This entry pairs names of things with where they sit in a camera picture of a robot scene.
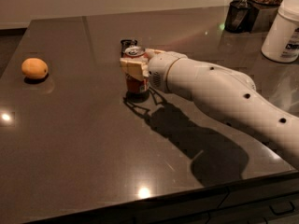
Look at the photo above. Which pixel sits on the dark box with snacks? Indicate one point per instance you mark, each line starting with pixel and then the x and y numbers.
pixel 260 17

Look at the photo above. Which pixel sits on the red coke can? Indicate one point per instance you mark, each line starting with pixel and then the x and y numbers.
pixel 136 69

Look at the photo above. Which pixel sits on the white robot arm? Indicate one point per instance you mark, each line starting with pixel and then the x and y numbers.
pixel 223 94

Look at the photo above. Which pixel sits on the black mesh cup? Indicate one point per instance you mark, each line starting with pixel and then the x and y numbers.
pixel 237 16

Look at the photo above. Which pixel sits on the dark cabinet drawers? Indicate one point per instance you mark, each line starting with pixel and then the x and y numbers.
pixel 253 201

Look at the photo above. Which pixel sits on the orange fruit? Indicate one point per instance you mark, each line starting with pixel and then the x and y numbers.
pixel 34 68

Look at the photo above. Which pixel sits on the white plastic canister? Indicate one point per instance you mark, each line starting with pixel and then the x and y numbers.
pixel 282 41

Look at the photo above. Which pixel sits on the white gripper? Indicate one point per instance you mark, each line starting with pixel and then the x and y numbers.
pixel 159 69

